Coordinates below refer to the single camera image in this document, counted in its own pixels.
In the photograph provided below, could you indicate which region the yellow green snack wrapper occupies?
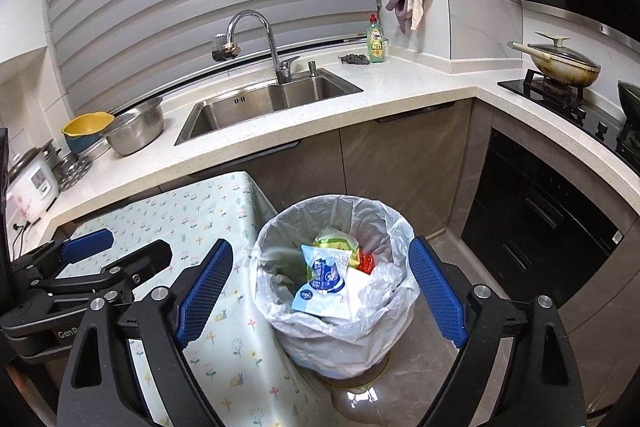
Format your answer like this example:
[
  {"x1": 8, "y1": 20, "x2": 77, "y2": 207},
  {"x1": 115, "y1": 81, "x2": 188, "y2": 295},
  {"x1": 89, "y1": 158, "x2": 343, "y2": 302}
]
[{"x1": 312, "y1": 227, "x2": 361, "y2": 268}]

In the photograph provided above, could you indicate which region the red plastic bag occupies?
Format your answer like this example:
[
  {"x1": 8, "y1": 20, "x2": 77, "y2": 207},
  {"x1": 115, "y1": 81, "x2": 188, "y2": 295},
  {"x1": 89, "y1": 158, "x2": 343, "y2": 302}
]
[{"x1": 356, "y1": 253, "x2": 375, "y2": 274}]

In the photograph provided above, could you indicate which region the black oven door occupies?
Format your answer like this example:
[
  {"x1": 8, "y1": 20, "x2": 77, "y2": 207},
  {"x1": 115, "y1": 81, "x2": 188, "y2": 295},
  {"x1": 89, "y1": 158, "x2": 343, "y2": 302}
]
[{"x1": 461, "y1": 130, "x2": 624, "y2": 307}]

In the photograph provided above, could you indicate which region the round steel steamer rack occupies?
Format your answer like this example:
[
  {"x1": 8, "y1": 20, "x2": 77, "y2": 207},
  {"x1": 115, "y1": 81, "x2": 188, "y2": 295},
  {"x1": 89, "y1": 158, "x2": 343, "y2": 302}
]
[{"x1": 53, "y1": 153, "x2": 92, "y2": 192}]

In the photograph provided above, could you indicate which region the green dish soap bottle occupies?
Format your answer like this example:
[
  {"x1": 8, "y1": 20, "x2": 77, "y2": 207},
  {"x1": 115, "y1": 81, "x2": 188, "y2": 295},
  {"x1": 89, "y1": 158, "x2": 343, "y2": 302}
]
[{"x1": 367, "y1": 14, "x2": 386, "y2": 63}]

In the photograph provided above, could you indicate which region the chrome kitchen faucet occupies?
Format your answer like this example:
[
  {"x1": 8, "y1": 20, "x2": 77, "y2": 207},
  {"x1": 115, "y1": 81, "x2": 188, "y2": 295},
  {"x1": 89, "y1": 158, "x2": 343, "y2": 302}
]
[{"x1": 212, "y1": 9, "x2": 298, "y2": 86}]

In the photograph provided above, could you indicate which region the dark scouring pad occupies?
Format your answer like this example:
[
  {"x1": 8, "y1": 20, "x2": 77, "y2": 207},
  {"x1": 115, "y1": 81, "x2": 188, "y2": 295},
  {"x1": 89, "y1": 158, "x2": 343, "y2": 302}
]
[{"x1": 338, "y1": 53, "x2": 370, "y2": 65}]

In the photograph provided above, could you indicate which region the beige pan with glass lid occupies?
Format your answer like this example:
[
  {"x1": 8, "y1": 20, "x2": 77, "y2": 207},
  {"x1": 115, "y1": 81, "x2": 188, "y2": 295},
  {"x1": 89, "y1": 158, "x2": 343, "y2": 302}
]
[{"x1": 506, "y1": 31, "x2": 601, "y2": 88}]

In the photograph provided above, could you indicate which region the stainless steel sink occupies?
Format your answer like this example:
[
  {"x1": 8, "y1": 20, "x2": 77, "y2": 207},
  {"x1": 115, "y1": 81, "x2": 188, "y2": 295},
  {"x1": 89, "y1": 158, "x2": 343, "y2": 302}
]
[{"x1": 176, "y1": 68, "x2": 362, "y2": 145}]

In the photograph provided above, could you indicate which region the white rice cooker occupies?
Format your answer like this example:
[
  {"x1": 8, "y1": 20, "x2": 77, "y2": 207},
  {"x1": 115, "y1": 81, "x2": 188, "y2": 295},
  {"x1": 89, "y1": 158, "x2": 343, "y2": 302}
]
[{"x1": 9, "y1": 147, "x2": 60, "y2": 223}]

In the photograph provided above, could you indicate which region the yellow blue mixing bowl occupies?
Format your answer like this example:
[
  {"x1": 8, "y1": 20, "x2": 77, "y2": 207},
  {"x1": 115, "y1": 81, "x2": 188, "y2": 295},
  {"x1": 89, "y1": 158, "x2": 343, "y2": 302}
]
[{"x1": 62, "y1": 112, "x2": 115, "y2": 154}]

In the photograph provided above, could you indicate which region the clear plastic bag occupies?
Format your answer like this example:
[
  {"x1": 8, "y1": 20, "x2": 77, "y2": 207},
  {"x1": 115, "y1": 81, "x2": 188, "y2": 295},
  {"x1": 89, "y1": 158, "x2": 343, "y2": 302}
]
[{"x1": 355, "y1": 262, "x2": 420, "y2": 324}]

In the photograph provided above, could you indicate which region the trash bin with plastic liner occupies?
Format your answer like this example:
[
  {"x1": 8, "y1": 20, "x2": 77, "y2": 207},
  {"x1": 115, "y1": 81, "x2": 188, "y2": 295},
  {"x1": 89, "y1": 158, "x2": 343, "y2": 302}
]
[{"x1": 250, "y1": 195, "x2": 420, "y2": 379}]

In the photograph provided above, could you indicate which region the black gas stove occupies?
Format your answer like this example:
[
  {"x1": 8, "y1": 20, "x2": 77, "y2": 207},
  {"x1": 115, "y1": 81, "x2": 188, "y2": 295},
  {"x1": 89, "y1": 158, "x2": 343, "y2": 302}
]
[{"x1": 498, "y1": 69, "x2": 639, "y2": 174}]

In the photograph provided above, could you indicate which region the stainless steel colander bowl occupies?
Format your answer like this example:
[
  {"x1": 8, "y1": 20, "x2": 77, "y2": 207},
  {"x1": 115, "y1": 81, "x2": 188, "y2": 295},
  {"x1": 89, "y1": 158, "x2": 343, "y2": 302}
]
[{"x1": 101, "y1": 96, "x2": 165, "y2": 156}]

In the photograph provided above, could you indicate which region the floral light blue tablecloth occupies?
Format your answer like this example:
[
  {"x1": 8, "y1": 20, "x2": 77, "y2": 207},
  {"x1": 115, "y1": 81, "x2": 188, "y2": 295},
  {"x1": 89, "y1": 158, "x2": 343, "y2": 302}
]
[{"x1": 58, "y1": 173, "x2": 318, "y2": 426}]

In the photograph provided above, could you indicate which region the white blue plastic bag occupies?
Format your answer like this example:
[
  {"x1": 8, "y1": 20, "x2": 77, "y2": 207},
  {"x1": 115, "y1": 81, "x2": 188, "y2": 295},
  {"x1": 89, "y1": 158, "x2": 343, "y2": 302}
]
[{"x1": 291, "y1": 245, "x2": 370, "y2": 321}]

